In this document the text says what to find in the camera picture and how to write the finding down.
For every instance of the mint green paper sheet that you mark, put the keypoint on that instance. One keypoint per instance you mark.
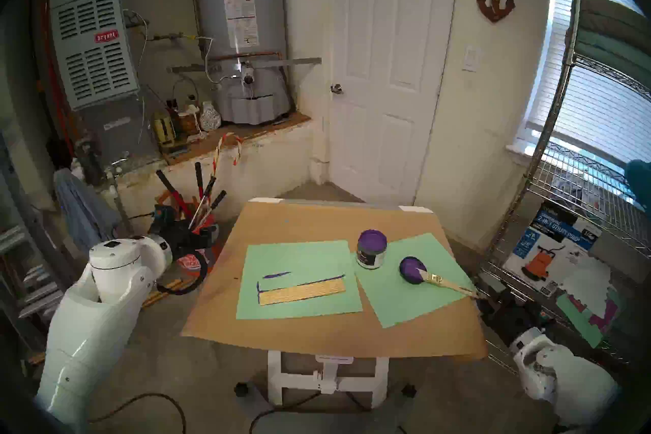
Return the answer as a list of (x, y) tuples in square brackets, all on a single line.
[(407, 303), (300, 257)]

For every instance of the aluminium ladder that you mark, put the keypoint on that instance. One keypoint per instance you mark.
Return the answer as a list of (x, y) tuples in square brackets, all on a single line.
[(15, 240)]

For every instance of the white scalloped paper sheet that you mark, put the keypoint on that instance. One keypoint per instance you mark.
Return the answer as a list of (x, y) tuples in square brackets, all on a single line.
[(587, 285)]

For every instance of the flat wooden slat board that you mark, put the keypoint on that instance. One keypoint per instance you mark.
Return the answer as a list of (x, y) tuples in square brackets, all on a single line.
[(302, 291)]

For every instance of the plywood heater platform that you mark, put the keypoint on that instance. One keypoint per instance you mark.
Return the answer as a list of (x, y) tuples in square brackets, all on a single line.
[(254, 130)]

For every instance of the purple paint jar lid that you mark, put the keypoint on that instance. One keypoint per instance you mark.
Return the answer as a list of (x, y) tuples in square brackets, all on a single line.
[(409, 269)]

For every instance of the green seat cushion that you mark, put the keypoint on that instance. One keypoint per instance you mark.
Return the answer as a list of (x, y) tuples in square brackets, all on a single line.
[(610, 54), (610, 13)]

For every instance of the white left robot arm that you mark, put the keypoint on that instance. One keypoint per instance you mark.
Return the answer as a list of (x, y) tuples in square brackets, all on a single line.
[(96, 321)]

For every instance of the utility pump cardboard box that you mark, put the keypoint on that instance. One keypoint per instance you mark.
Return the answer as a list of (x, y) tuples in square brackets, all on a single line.
[(552, 245)]

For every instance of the silver door knob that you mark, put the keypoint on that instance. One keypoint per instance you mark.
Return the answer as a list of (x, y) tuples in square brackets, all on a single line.
[(336, 88)]

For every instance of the blue hanging cloth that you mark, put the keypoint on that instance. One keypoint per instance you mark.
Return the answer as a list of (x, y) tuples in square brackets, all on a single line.
[(81, 212)]

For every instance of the aluminium foil wrapped bundle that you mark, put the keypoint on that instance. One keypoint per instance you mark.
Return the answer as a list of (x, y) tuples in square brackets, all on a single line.
[(210, 117)]

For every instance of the white wall light switch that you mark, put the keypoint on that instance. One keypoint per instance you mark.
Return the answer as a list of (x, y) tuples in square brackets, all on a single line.
[(471, 59)]

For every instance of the purple paint sample jar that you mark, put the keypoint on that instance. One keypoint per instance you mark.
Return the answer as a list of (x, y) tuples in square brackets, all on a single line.
[(371, 250)]

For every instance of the white panel door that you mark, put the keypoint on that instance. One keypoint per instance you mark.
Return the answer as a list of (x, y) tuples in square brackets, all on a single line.
[(391, 82)]

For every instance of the coloured paper stack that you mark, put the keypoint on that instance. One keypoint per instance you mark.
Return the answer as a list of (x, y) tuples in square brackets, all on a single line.
[(580, 321)]

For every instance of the grey Bryant furnace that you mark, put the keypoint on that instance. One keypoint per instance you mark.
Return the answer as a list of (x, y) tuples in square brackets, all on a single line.
[(94, 56)]

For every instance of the striped candy cane decoration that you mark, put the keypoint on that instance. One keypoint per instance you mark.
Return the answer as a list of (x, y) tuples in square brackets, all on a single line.
[(219, 148)]

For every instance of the teal cloth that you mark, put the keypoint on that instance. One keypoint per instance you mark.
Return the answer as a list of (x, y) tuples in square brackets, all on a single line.
[(640, 184)]

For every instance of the brown paper covered table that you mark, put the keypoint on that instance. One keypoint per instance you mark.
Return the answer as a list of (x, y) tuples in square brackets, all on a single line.
[(305, 224)]

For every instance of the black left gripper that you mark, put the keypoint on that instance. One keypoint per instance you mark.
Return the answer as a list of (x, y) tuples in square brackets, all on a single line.
[(175, 234)]

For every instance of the grey water heater tank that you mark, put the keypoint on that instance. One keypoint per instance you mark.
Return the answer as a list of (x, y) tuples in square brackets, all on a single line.
[(241, 67)]

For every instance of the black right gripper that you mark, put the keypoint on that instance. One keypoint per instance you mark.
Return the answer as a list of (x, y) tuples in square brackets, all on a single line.
[(516, 318)]

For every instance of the white window blinds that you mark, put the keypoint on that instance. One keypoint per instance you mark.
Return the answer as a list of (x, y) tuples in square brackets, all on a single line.
[(605, 107)]

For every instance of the yellow coated gas pipe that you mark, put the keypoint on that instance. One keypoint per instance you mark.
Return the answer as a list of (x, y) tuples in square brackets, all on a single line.
[(173, 37)]

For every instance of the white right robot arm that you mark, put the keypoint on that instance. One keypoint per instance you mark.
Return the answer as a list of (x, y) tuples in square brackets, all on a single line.
[(574, 382)]

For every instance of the brown wicker basket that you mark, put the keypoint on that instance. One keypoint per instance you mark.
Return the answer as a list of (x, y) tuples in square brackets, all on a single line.
[(187, 123)]

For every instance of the orange plastic bucket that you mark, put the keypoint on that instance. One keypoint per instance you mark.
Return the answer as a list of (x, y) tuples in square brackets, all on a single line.
[(190, 262)]

